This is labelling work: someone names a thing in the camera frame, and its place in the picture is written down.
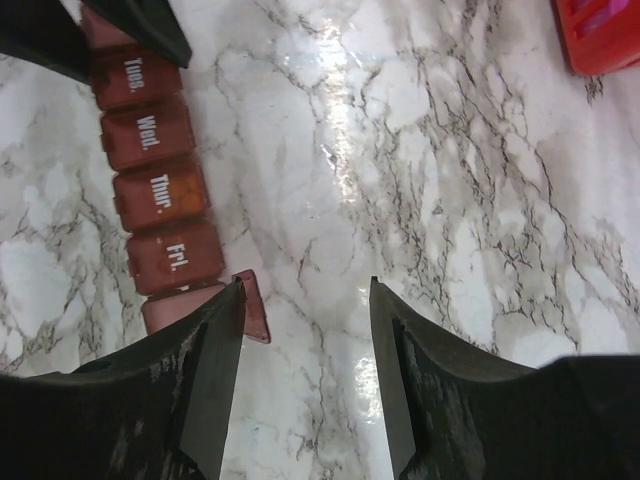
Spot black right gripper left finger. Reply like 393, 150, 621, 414
1, 281, 246, 479

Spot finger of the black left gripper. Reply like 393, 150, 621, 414
84, 0, 192, 68
0, 0, 90, 84

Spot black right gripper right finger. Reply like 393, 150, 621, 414
369, 280, 639, 479

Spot red weekly pill organizer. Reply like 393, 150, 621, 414
79, 7, 271, 346

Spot red plastic shopping basket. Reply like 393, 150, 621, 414
552, 0, 639, 76

